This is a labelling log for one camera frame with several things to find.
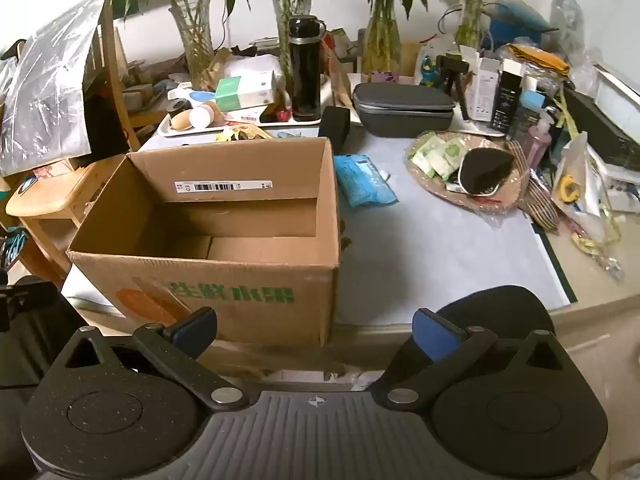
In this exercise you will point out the glass vase with bamboo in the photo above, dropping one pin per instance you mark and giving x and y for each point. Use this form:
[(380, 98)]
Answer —
[(470, 15), (382, 35), (192, 45), (290, 15)]

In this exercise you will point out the brown cardboard box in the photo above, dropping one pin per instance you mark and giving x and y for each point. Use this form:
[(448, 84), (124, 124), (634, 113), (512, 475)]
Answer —
[(225, 285)]

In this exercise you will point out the blue green toy figure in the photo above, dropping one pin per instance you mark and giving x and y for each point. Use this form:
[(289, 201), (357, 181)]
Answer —
[(428, 71)]

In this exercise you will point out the black thermos bottle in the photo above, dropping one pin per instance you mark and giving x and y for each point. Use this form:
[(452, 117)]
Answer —
[(305, 70)]

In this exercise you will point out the yellow wipe pack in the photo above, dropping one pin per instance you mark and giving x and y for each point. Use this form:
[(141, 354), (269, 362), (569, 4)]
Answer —
[(242, 132)]

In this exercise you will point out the yellow tape measure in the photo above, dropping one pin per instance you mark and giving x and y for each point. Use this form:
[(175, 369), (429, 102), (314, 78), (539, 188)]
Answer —
[(567, 187)]

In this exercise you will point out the wooden chair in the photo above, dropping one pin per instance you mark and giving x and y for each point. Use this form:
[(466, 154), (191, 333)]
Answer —
[(50, 200)]

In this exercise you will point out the green white sachet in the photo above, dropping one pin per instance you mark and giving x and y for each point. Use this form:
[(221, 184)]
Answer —
[(450, 157), (425, 152)]

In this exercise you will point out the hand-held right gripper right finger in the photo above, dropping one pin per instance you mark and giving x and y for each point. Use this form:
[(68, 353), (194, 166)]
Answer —
[(435, 335)]

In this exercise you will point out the white carton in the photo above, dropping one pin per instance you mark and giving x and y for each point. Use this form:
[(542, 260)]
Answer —
[(484, 87)]

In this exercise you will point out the white plastic bag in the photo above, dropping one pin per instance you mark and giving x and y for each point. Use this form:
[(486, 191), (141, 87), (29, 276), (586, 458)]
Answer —
[(250, 65)]

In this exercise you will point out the blue box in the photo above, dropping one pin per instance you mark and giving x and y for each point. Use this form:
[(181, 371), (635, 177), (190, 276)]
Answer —
[(529, 107)]

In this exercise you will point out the small black tripod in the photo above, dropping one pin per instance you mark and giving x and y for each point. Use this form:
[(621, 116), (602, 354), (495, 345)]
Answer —
[(452, 72)]

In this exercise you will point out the black foam wedge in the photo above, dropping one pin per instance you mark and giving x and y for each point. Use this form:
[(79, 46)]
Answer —
[(334, 127)]

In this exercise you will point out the brown paper bag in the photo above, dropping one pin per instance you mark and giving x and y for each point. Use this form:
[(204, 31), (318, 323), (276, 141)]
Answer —
[(341, 77)]

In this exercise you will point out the blue bag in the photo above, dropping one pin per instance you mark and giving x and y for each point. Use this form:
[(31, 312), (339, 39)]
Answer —
[(515, 22)]

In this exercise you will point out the striped ribbon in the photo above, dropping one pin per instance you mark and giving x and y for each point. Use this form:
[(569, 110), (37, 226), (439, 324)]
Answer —
[(540, 200)]

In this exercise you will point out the green white tissue box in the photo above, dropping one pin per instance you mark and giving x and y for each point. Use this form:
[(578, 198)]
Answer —
[(245, 89)]

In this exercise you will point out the white cup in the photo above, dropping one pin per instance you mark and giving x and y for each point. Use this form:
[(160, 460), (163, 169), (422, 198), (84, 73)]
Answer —
[(200, 116)]

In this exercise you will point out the black white printer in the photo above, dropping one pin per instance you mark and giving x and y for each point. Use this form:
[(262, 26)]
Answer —
[(610, 135)]

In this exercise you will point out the black fuzzy pouch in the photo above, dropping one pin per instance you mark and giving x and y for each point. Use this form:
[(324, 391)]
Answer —
[(487, 167)]

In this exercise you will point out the grey zip case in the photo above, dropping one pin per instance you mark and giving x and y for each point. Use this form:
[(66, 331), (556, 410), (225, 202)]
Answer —
[(402, 110)]

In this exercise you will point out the white tray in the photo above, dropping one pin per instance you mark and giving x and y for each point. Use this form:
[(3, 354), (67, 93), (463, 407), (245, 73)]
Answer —
[(250, 124)]

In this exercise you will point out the clear plastic sheet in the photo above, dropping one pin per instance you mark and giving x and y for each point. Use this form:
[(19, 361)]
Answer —
[(45, 85)]

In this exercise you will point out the pink pump bottle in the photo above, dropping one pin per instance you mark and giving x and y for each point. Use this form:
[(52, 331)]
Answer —
[(537, 142)]

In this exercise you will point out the black tape roll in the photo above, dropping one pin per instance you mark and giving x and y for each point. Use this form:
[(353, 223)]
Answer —
[(178, 105)]

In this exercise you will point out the blue wipe packet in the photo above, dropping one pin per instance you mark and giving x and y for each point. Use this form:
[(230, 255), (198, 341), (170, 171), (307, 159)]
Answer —
[(362, 180)]

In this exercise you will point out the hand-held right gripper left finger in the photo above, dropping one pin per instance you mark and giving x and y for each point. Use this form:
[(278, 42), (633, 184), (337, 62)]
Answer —
[(197, 330)]

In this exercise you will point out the black carton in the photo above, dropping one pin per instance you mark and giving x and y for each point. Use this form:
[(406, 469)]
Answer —
[(506, 95)]

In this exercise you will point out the brown egg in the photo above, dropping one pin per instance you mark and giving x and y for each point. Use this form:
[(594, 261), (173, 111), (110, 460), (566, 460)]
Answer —
[(180, 120)]

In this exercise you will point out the wrapped brown paper plates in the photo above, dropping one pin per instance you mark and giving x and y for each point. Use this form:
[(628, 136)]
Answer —
[(435, 187)]

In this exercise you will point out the clear plastic bag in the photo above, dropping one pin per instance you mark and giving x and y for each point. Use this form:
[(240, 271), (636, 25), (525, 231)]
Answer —
[(580, 160)]

